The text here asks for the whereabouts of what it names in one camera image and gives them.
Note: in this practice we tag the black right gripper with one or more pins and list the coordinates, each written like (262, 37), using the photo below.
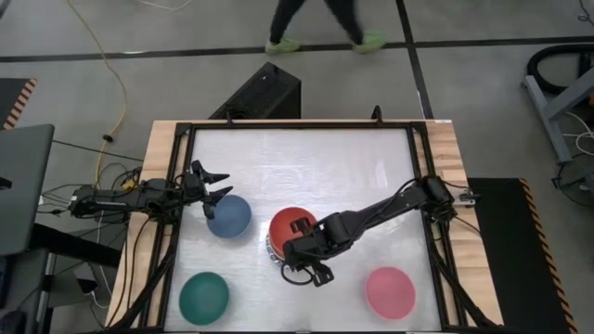
(306, 250)

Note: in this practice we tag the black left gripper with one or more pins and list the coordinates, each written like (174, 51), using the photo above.
(197, 188)

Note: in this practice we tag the red-orange plastic bowl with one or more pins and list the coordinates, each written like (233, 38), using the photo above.
(283, 227)

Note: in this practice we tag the blue patterned paper bowl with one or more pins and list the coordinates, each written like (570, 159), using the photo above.
(272, 258)

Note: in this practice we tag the blue plastic bowl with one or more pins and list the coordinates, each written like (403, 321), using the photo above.
(232, 218)

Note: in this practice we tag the pink plastic bowl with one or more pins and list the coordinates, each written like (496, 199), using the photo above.
(390, 293)

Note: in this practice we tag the green plastic bowl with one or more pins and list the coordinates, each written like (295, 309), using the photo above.
(204, 298)

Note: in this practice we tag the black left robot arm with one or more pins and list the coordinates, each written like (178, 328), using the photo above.
(120, 201)

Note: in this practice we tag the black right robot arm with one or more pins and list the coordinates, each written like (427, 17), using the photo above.
(380, 211)

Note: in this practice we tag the black table clamp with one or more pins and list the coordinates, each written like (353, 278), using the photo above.
(377, 116)
(228, 118)

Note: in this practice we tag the black computer tower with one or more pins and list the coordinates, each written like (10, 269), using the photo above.
(264, 93)

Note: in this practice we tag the black metal stand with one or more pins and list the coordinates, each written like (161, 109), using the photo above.
(69, 241)

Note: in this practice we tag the person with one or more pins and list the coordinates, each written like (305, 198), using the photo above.
(280, 23)

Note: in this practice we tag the grey monitor panel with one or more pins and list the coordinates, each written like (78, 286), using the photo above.
(23, 185)

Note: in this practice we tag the black hazard-striped floor mat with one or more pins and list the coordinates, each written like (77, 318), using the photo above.
(11, 97)
(529, 287)

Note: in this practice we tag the grey metal stand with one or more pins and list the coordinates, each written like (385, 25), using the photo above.
(548, 125)

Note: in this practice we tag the silver metal bracket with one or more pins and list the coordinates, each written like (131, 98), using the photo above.
(468, 198)

